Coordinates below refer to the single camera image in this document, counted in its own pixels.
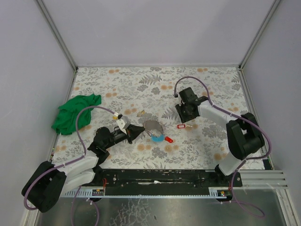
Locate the white cable duct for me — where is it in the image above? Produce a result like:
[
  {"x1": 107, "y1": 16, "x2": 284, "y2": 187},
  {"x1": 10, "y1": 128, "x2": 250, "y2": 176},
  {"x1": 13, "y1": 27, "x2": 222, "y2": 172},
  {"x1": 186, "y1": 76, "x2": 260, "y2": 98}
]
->
[{"x1": 61, "y1": 187, "x2": 105, "y2": 198}]

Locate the red key tag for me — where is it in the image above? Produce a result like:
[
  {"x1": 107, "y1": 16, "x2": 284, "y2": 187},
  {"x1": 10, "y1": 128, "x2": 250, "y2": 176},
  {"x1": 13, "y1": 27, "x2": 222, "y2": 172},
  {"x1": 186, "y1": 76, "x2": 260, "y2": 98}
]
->
[{"x1": 176, "y1": 124, "x2": 193, "y2": 129}]

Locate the green cloth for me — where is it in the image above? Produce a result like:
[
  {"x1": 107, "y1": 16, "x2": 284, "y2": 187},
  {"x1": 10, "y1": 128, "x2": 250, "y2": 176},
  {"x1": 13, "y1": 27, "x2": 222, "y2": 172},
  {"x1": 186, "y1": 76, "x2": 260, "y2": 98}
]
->
[{"x1": 51, "y1": 94, "x2": 102, "y2": 136}]

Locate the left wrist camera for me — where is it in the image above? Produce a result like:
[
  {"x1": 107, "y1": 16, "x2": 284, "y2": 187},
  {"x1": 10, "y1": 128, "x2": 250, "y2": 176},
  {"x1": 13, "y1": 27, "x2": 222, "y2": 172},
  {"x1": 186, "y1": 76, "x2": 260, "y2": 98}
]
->
[{"x1": 117, "y1": 114, "x2": 130, "y2": 130}]

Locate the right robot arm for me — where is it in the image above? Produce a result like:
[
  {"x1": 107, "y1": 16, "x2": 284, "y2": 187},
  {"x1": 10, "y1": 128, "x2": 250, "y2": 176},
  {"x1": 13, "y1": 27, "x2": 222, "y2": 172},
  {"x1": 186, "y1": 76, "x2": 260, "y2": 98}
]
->
[{"x1": 174, "y1": 87, "x2": 265, "y2": 176}]

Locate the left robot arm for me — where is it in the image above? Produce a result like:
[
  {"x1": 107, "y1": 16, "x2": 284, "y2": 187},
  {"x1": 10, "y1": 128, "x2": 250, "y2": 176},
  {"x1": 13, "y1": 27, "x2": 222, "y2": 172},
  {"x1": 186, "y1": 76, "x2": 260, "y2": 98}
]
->
[{"x1": 21, "y1": 124, "x2": 145, "y2": 213}]

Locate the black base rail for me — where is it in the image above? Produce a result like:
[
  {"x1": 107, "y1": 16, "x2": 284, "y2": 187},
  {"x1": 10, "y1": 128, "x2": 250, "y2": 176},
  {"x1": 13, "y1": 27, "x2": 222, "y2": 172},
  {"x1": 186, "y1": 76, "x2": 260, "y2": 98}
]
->
[{"x1": 75, "y1": 167, "x2": 243, "y2": 196}]

